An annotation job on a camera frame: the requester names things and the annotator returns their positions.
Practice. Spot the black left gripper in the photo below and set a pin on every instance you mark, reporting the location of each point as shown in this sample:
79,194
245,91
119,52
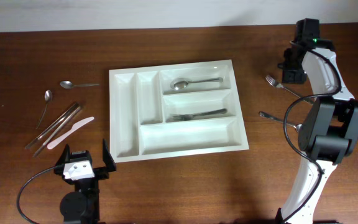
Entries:
102,172

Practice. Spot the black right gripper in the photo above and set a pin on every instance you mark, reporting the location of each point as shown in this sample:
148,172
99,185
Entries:
288,76

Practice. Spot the steel fork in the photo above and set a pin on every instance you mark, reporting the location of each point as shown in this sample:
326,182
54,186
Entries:
277,84
187,117

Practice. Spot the steel tablespoon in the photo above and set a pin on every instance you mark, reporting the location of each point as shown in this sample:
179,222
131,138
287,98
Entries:
269,116
182,83

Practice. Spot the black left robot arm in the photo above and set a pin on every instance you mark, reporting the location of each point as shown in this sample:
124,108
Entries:
81,206

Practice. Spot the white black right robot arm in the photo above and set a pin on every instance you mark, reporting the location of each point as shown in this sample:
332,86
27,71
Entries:
329,132

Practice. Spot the white plastic knife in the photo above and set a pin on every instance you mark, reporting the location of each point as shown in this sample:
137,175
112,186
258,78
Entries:
75,126

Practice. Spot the small teaspoon far left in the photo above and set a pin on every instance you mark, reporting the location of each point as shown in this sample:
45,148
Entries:
48,96

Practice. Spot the small teaspoon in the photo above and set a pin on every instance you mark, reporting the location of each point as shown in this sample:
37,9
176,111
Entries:
48,96
69,85

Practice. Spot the small teaspoon upper left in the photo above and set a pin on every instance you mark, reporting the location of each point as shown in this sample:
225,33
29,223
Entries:
69,85

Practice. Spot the white plastic cutlery tray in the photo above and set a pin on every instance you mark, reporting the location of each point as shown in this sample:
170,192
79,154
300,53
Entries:
142,103

